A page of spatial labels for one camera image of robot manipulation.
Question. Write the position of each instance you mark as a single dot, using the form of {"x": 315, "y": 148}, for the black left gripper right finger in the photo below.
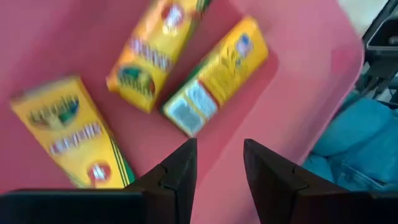
{"x": 273, "y": 186}

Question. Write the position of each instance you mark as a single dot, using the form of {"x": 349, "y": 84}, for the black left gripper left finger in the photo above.
{"x": 174, "y": 186}

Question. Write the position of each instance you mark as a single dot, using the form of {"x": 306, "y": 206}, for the yellow crayon box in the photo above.
{"x": 217, "y": 77}
{"x": 155, "y": 53}
{"x": 71, "y": 133}

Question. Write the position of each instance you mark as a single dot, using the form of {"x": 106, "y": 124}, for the pink plastic bin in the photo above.
{"x": 280, "y": 93}

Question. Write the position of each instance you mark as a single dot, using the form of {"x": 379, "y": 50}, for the person's leg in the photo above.
{"x": 357, "y": 140}

